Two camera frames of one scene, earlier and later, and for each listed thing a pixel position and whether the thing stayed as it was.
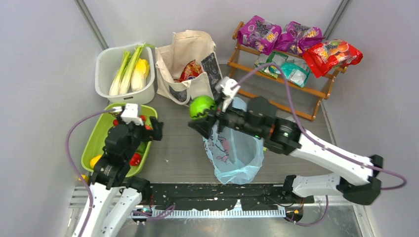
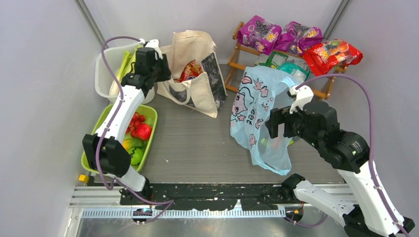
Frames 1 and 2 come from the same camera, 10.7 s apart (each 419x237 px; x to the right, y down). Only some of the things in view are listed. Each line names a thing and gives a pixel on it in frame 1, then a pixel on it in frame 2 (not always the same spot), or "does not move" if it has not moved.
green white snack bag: [269, 63] does not move
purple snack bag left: [259, 34] does not move
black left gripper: [156, 134] to [167, 73]
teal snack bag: [297, 74] does not move
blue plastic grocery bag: [236, 155] to [261, 88]
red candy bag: [191, 69] does not move
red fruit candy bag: [320, 59] does not move
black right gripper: [203, 126] to [277, 115]
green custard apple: [201, 106] to [137, 156]
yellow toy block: [86, 177] does not move
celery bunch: [114, 89] does not move
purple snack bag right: [296, 37] does not move
